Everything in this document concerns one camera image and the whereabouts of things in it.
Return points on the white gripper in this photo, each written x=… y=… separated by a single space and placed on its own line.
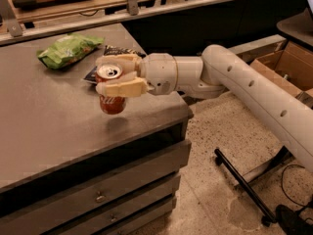
x=158 y=70

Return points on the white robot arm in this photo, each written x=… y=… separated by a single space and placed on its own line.
x=206 y=77

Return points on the dark blue vinegar chip bag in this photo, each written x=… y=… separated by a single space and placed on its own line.
x=111 y=50

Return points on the green chip bag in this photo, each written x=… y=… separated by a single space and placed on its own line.
x=68 y=50

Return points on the grey drawer cabinet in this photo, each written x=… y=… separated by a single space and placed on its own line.
x=66 y=168

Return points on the cardboard box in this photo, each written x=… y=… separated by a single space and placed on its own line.
x=291 y=69

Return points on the black metal stand base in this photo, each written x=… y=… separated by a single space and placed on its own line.
x=245 y=181

